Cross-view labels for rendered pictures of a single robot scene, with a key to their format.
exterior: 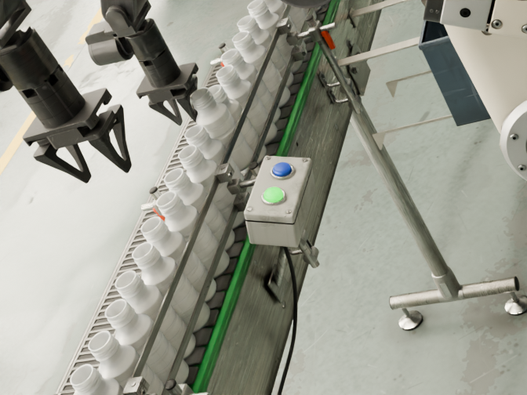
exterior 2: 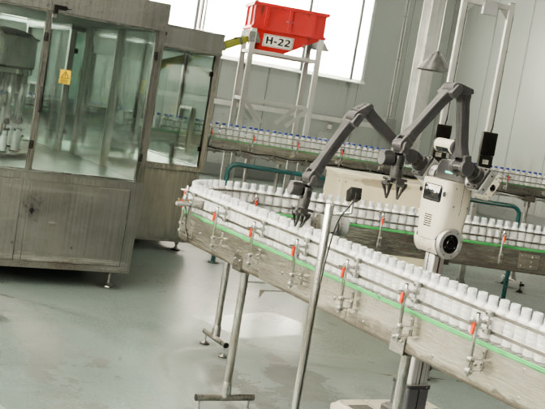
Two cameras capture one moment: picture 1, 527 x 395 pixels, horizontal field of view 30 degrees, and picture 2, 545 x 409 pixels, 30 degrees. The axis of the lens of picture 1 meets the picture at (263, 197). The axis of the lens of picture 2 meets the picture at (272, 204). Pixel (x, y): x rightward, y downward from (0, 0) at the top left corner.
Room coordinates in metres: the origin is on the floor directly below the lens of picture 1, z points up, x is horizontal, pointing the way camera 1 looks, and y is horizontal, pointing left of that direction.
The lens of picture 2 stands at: (-0.49, 4.61, 1.77)
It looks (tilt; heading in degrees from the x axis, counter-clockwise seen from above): 6 degrees down; 296
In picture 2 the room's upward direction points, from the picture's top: 9 degrees clockwise
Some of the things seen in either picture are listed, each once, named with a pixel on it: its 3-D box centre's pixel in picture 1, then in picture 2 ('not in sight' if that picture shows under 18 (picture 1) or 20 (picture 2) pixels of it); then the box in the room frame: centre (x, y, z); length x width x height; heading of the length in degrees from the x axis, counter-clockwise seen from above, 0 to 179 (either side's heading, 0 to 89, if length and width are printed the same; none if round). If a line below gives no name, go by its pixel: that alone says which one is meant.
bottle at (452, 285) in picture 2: not in sight; (450, 301); (0.59, 0.67, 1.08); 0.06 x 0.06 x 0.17
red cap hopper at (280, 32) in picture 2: not in sight; (268, 126); (5.07, -6.30, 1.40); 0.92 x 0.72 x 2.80; 38
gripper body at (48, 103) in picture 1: (55, 100); (396, 174); (1.09, 0.14, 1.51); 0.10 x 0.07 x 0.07; 56
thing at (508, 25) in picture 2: not in sight; (493, 106); (2.51, -6.69, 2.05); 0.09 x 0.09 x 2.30; 56
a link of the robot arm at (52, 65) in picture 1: (21, 60); (396, 161); (1.10, 0.15, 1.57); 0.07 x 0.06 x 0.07; 56
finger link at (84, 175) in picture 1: (77, 149); (390, 188); (1.10, 0.16, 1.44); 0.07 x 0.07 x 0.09; 56
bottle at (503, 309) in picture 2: not in sight; (501, 321); (0.34, 0.83, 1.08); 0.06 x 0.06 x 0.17
